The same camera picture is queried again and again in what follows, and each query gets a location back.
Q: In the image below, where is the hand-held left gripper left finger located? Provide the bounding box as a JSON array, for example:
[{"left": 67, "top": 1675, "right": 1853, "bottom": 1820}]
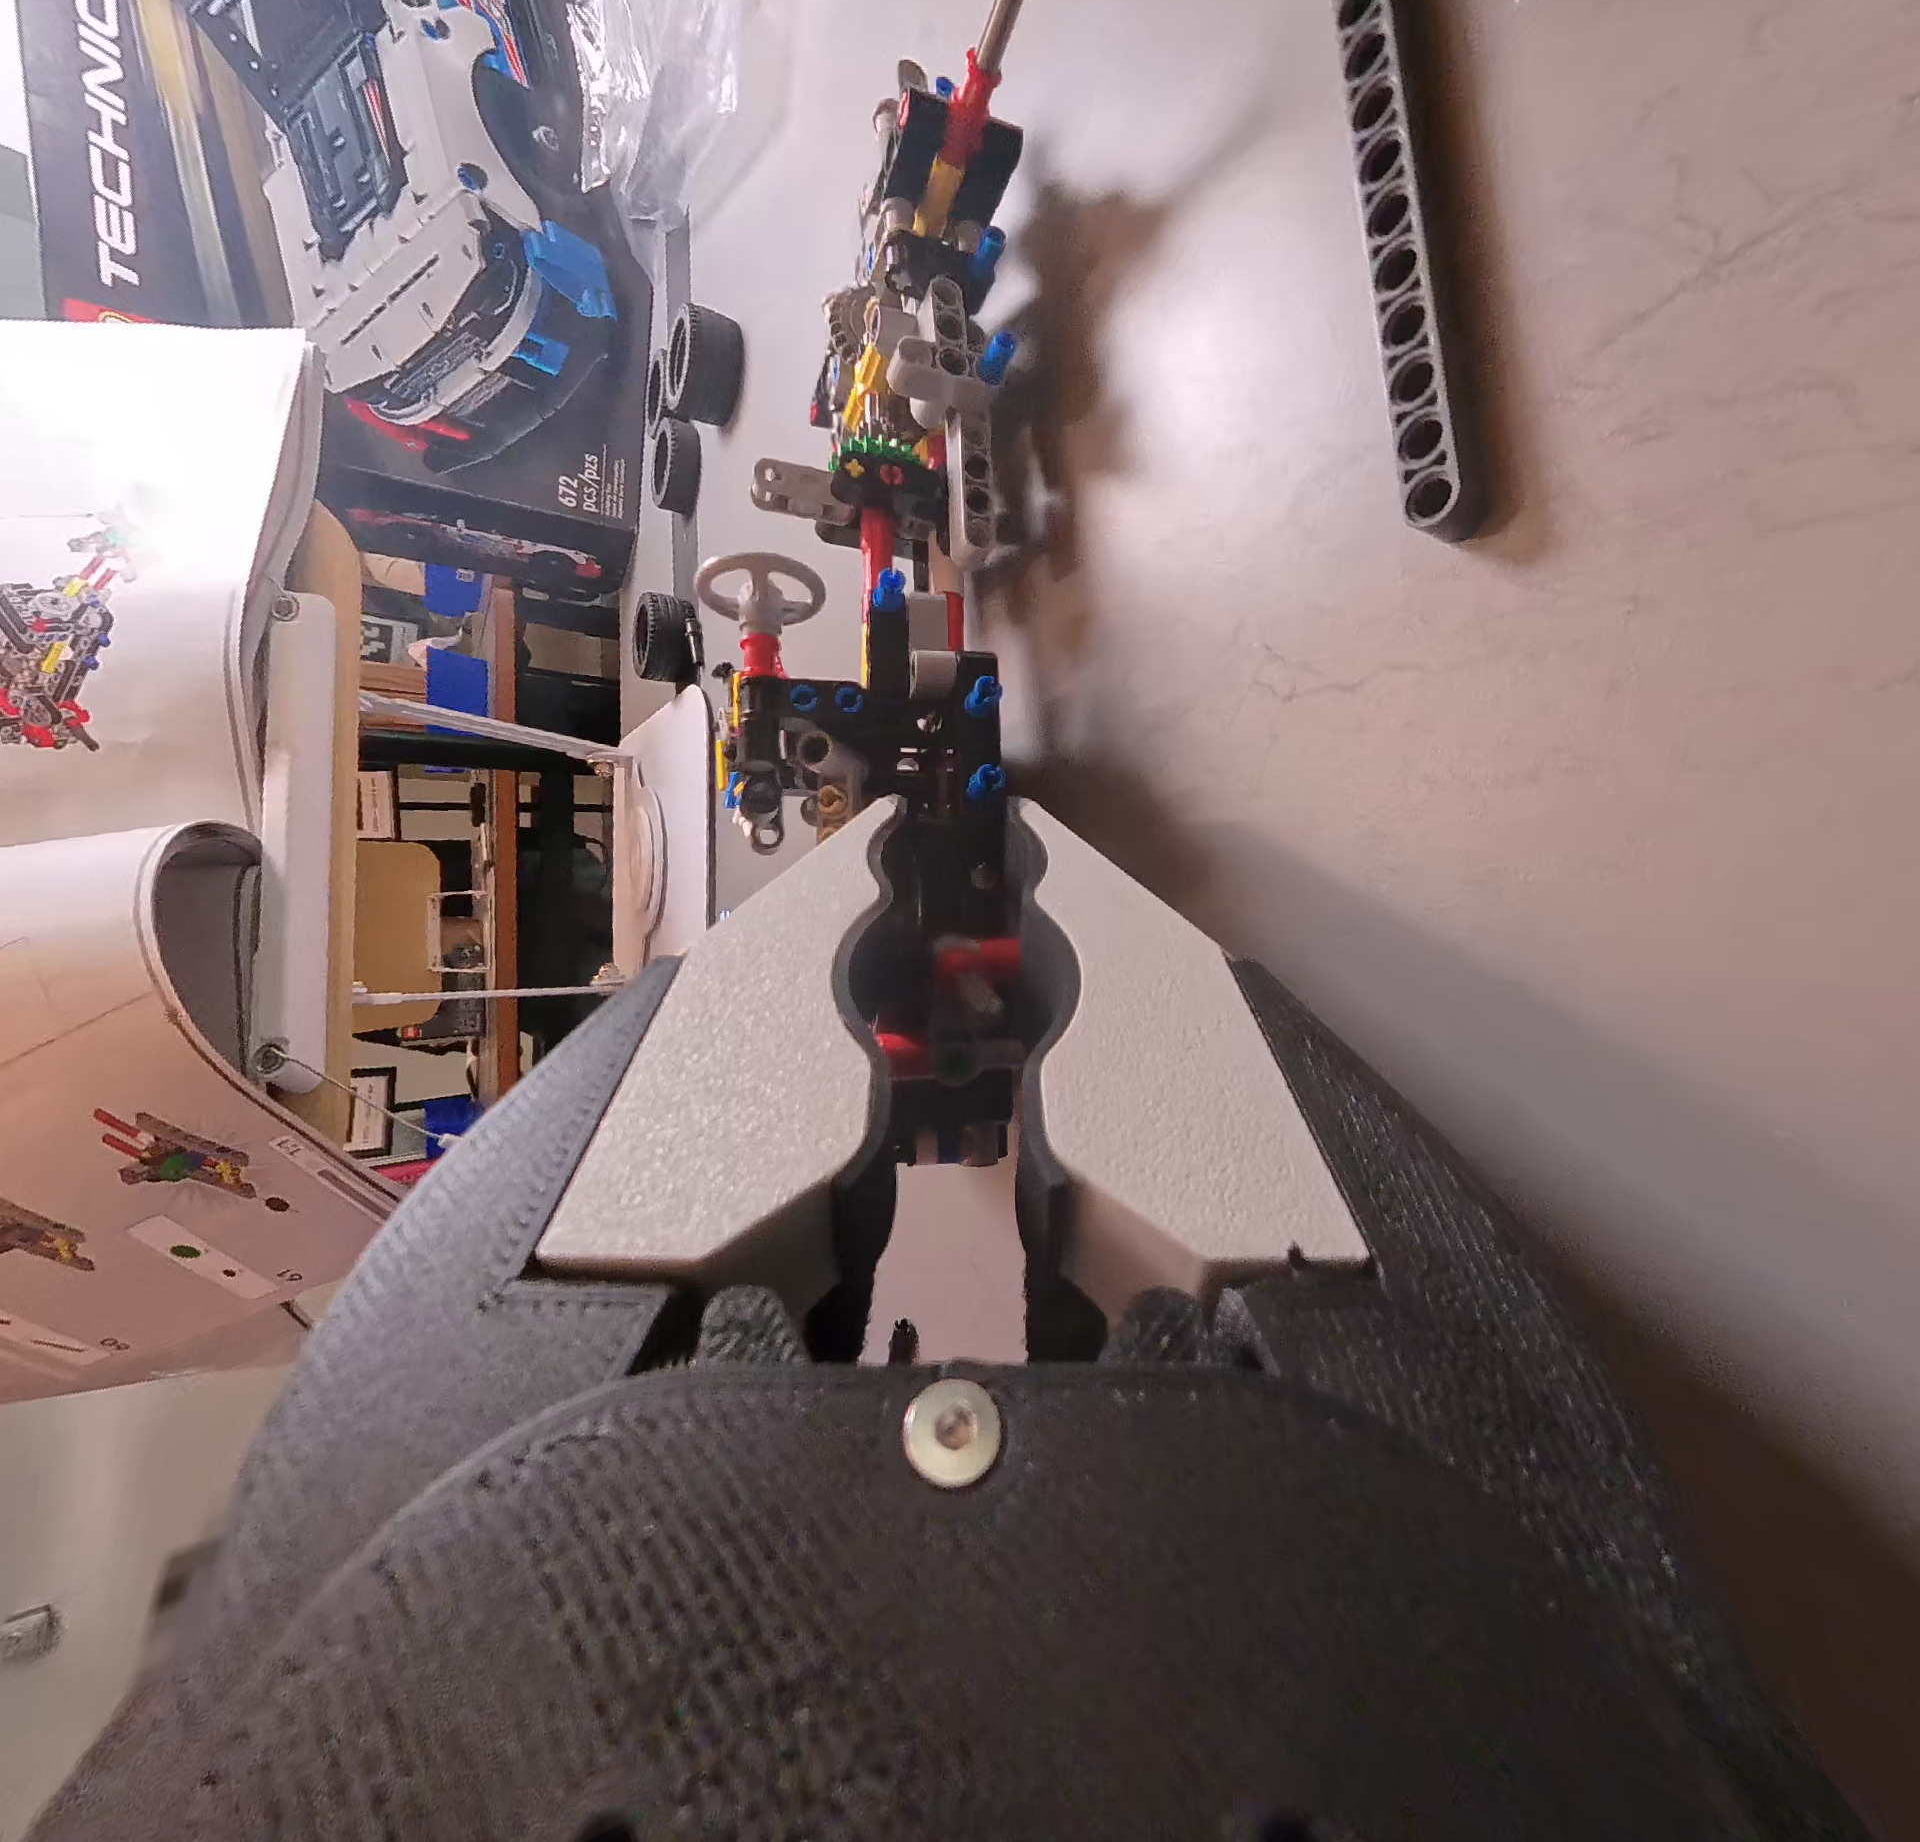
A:
[{"left": 536, "top": 796, "right": 909, "bottom": 1322}]

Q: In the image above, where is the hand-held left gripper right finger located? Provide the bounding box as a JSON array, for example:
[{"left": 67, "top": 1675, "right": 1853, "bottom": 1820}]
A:
[{"left": 1011, "top": 796, "right": 1375, "bottom": 1322}]

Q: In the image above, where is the long dark grey lego beam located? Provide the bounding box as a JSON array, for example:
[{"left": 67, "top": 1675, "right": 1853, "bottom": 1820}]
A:
[{"left": 1317, "top": 0, "right": 1512, "bottom": 545}]

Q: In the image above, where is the lego car chassis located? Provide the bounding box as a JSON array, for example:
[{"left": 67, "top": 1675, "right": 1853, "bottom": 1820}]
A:
[{"left": 696, "top": 0, "right": 1040, "bottom": 1172}]

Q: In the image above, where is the lego instruction booklet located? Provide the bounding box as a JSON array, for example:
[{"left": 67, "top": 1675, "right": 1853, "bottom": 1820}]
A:
[{"left": 0, "top": 316, "right": 406, "bottom": 1411}]

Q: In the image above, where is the black lego set box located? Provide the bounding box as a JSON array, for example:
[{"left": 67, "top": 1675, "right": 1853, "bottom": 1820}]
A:
[{"left": 7, "top": 0, "right": 665, "bottom": 594}]

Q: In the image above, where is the wooden shelving unit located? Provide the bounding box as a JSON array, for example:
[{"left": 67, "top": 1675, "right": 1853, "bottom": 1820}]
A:
[{"left": 351, "top": 522, "right": 624, "bottom": 1170}]

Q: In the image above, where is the blue bin with tag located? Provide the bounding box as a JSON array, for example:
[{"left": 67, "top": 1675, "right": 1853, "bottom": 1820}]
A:
[{"left": 419, "top": 564, "right": 522, "bottom": 704}]

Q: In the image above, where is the clear plastic bag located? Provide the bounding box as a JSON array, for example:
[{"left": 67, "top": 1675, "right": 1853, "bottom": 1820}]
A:
[{"left": 577, "top": 0, "right": 785, "bottom": 215}]

